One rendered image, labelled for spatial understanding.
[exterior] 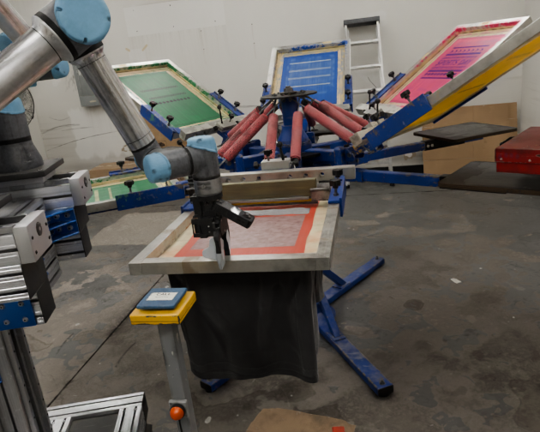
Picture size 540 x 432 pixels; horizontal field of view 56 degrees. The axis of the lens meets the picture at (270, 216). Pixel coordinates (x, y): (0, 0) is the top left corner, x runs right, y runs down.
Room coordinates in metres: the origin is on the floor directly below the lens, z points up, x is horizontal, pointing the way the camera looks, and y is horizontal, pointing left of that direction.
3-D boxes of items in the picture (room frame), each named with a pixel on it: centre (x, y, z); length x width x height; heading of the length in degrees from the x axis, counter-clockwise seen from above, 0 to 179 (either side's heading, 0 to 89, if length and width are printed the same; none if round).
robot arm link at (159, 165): (1.31, 0.25, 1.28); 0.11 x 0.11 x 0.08; 29
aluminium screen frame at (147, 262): (1.70, 0.06, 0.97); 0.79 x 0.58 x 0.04; 168
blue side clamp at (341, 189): (1.88, -0.27, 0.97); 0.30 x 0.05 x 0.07; 168
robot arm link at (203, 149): (1.34, 0.16, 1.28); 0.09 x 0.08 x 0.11; 119
